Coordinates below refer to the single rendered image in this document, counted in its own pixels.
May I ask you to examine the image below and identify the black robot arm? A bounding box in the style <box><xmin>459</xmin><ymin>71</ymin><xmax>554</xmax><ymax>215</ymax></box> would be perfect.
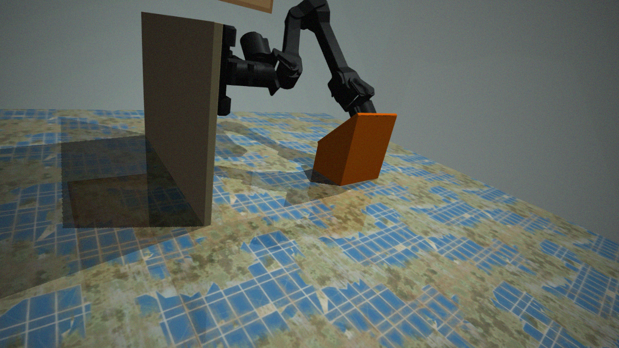
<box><xmin>240</xmin><ymin>0</ymin><xmax>376</xmax><ymax>117</ymax></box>

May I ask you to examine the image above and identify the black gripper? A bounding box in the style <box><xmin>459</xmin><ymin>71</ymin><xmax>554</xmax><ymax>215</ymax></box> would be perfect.
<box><xmin>217</xmin><ymin>24</ymin><xmax>258</xmax><ymax>116</ymax></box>

